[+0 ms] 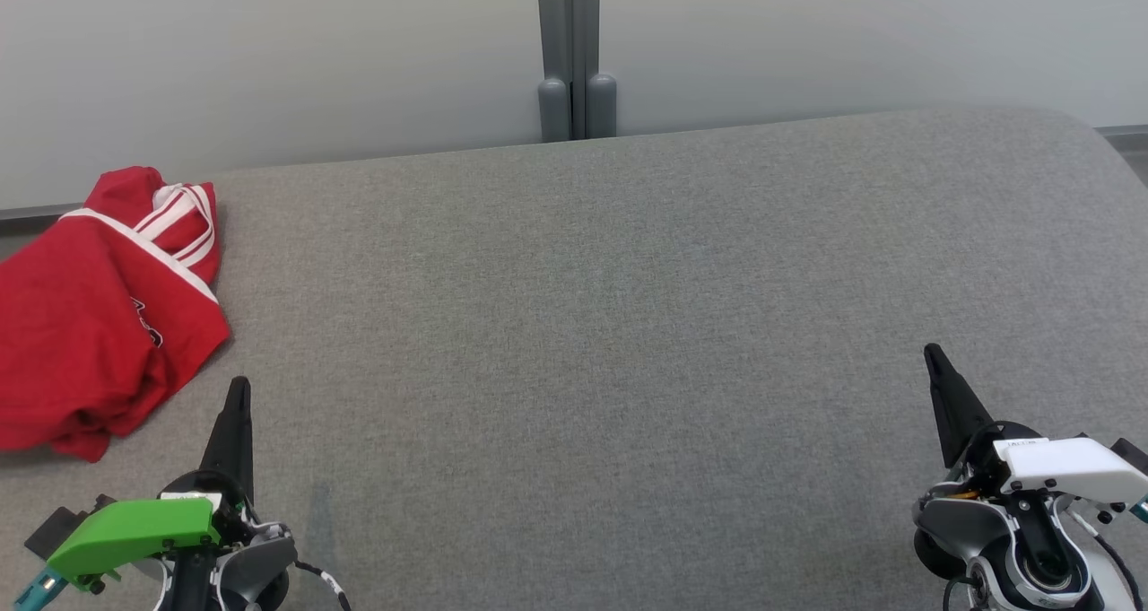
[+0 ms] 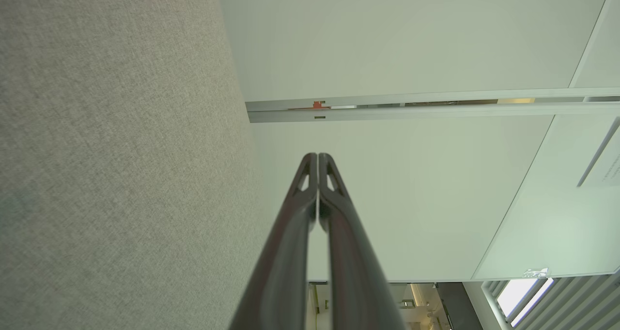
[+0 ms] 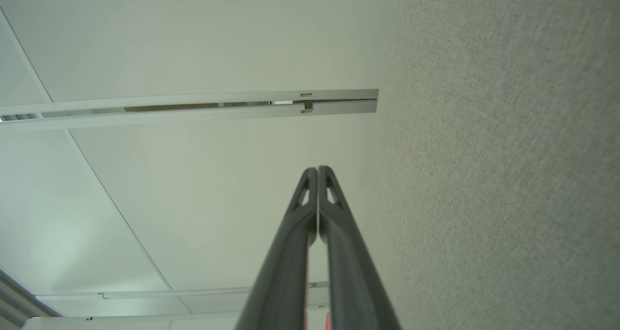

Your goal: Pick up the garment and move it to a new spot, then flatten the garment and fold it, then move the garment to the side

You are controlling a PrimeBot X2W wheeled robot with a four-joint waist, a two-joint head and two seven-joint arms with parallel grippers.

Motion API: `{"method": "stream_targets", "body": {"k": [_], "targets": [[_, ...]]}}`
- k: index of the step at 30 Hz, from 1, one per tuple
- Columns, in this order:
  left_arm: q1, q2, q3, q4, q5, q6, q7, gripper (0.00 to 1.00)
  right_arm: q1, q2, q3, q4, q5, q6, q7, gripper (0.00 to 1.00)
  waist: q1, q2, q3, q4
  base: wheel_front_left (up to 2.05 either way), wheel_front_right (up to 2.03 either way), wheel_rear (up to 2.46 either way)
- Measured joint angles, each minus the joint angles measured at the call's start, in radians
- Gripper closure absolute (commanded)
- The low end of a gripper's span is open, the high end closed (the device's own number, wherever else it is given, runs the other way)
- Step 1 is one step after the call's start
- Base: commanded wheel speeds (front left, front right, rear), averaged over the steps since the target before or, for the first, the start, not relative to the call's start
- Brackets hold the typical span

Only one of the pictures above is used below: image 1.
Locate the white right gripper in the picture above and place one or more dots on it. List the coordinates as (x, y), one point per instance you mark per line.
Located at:
(1067, 467)

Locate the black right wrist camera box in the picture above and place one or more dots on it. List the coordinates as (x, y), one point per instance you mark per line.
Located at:
(1132, 457)

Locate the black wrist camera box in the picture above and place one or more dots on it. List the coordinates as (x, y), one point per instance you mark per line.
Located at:
(54, 532)
(1132, 457)

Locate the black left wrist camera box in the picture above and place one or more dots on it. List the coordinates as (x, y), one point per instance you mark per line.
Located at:
(54, 532)

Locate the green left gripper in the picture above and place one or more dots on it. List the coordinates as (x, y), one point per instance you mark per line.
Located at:
(134, 530)

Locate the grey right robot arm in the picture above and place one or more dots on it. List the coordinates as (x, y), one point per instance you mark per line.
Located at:
(969, 521)

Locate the grey partition post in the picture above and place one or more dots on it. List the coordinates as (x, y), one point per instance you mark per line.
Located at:
(568, 55)

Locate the red basketball jersey white stripes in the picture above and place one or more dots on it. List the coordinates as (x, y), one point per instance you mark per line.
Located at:
(90, 306)

